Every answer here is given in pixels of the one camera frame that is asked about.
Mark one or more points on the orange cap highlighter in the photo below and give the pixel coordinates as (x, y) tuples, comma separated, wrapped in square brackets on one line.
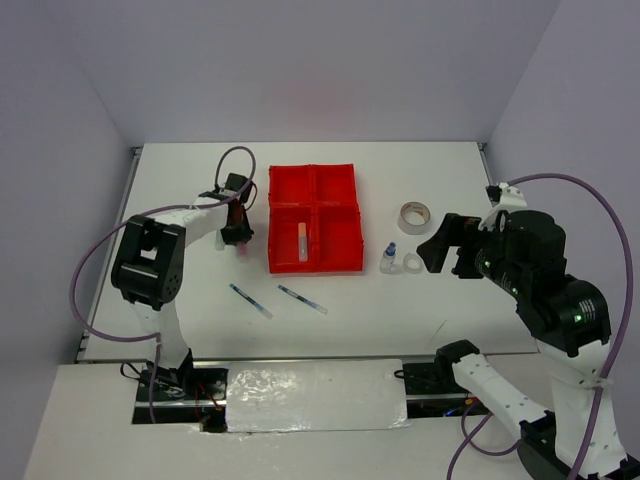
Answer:
[(302, 236)]

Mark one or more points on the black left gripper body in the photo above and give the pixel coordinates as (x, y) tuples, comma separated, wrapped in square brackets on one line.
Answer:
[(237, 232)]

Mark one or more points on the silver foil sheet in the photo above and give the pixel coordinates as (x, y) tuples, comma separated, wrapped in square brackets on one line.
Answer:
[(310, 396)]

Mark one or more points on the red four-compartment bin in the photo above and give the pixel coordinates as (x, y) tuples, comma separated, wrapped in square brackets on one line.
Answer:
[(323, 196)]

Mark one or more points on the clear blue-cap spray bottle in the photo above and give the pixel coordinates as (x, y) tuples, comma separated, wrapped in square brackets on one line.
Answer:
[(387, 263)]

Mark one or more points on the green cap highlighter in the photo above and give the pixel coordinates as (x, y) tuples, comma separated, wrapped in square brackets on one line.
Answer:
[(219, 243)]

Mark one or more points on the purple cap highlighter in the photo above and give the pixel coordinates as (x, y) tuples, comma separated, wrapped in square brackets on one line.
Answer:
[(242, 253)]

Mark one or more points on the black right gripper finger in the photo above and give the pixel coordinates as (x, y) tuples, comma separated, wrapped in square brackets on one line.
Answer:
[(452, 231), (433, 254)]

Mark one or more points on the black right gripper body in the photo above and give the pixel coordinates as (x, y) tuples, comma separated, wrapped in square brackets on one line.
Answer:
[(481, 254)]

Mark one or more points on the blue patterned pen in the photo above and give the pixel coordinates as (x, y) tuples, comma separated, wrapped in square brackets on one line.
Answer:
[(303, 299), (263, 310)]

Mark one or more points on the large white tape roll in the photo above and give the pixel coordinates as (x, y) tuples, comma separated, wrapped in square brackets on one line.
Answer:
[(414, 218)]

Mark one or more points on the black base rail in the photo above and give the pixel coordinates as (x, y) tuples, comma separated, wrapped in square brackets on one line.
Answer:
[(203, 405)]

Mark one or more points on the small clear tape roll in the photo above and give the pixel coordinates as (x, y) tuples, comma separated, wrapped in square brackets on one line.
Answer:
[(412, 264)]

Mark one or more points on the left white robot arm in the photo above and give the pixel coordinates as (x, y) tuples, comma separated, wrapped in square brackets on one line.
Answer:
[(149, 267)]

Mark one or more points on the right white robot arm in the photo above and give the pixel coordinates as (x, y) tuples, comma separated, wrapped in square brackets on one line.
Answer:
[(522, 251)]

